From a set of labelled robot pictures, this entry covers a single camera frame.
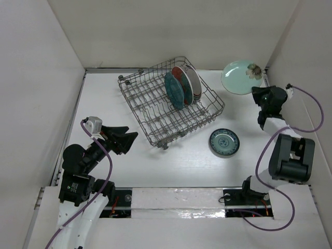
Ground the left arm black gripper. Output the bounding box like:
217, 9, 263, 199
84, 123, 137, 172

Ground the light green floral plate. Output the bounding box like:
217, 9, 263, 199
221, 60, 263, 95

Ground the small blue patterned plate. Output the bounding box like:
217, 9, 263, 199
209, 128, 240, 157

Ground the white green rimmed plate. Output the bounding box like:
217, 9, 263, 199
184, 64, 202, 101

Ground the dark teal scalloped plate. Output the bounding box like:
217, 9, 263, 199
164, 72, 185, 110

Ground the red teal floral plate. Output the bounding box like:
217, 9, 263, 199
171, 66, 193, 105

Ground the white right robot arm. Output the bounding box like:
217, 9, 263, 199
139, 85, 315, 205

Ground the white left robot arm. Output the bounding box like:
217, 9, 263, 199
46, 120, 138, 248

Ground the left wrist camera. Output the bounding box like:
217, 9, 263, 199
82, 116, 102, 137

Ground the grey wire dish rack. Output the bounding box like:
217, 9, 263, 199
118, 56, 225, 149

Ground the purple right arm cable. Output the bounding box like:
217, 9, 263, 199
241, 84, 325, 231

